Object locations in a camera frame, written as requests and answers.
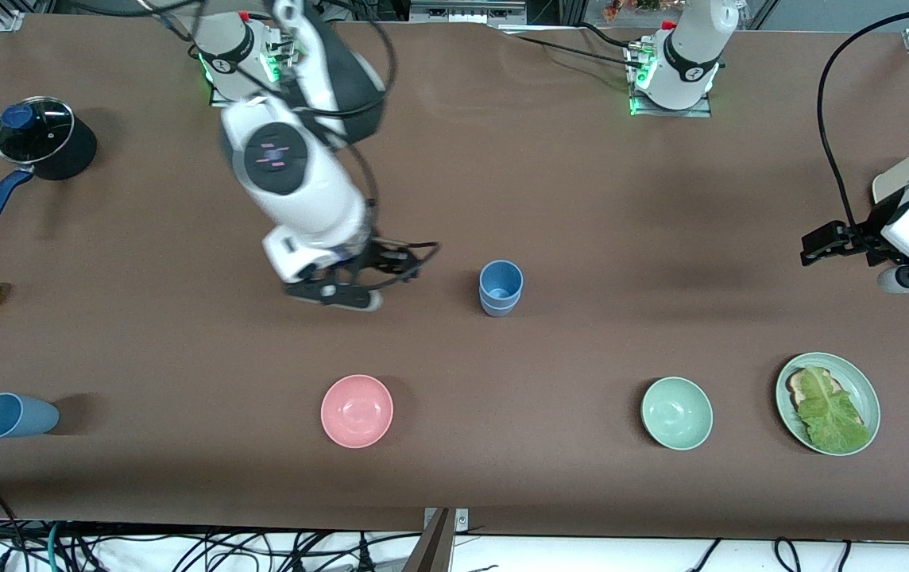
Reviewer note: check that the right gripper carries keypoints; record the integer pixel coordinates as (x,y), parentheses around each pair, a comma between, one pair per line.
(380,258)

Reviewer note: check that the dark blue saucepan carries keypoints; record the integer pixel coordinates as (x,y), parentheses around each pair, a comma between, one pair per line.
(73,151)

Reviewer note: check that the blue cup holding white paper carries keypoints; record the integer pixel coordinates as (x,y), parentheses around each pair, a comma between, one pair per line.
(500,310)

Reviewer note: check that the mint green plate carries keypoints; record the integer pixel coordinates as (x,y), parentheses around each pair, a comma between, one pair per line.
(860,381)

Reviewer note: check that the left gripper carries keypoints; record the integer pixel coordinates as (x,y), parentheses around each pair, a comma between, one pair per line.
(868,233)

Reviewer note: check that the toasted bread slice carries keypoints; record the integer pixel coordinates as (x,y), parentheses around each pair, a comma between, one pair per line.
(794,389)

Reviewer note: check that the pink bowl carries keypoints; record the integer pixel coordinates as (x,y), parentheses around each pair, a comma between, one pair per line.
(357,411)

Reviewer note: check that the mint green bowl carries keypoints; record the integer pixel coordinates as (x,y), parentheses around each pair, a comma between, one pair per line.
(677,413)

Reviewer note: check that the blue plastic cup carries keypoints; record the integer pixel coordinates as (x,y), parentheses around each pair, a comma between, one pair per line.
(500,278)
(25,417)

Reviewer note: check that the green lettuce leaf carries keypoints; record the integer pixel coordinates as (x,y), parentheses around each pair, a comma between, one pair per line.
(832,417)

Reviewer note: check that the dark camera pole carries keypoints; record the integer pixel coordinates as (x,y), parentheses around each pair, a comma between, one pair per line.
(432,548)

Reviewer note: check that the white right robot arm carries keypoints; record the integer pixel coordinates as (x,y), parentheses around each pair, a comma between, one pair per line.
(303,191)

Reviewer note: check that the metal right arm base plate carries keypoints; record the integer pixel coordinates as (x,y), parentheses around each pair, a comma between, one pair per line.
(220,99)

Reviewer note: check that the metal rail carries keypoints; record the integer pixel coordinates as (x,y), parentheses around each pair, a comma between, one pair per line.
(466,12)

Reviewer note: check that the small metal bracket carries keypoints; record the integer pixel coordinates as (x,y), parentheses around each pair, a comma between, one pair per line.
(462,520)

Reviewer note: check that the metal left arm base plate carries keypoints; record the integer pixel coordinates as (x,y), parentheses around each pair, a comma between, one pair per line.
(701,112)

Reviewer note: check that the brown table cover sheet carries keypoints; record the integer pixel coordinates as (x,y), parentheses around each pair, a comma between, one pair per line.
(454,199)

